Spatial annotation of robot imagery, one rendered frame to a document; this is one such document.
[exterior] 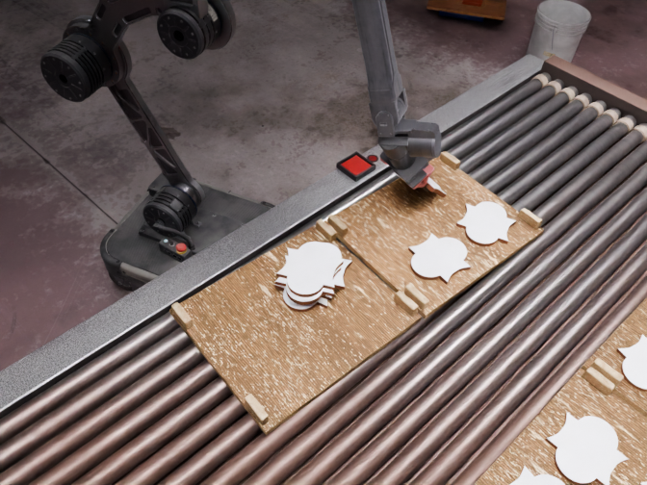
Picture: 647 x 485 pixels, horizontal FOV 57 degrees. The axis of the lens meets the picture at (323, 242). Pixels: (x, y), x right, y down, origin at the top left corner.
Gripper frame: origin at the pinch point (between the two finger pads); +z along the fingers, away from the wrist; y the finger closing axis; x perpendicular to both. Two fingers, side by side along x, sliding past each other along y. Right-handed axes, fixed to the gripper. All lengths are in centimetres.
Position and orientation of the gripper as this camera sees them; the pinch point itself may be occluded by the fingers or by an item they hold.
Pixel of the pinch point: (412, 174)
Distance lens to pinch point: 146.6
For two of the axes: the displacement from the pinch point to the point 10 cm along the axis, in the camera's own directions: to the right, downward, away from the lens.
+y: -6.0, -6.4, 4.8
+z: 3.7, 3.0, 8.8
